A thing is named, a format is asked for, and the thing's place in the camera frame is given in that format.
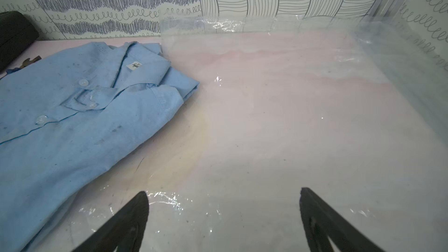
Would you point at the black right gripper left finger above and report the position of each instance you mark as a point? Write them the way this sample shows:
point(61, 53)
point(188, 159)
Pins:
point(124, 232)

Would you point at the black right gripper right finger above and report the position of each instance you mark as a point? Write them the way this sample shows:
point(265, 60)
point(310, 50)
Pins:
point(324, 227)

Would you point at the clear plastic vacuum bag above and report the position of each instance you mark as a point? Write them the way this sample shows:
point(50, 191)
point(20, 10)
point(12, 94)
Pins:
point(276, 112)

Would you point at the light blue shirt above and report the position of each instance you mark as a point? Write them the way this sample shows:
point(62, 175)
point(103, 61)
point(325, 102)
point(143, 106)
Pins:
point(69, 118)

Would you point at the black plastic tool case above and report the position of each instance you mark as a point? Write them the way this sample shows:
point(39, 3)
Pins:
point(17, 34)

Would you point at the blue handled pliers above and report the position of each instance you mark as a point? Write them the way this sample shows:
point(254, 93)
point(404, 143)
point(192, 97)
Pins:
point(26, 63)

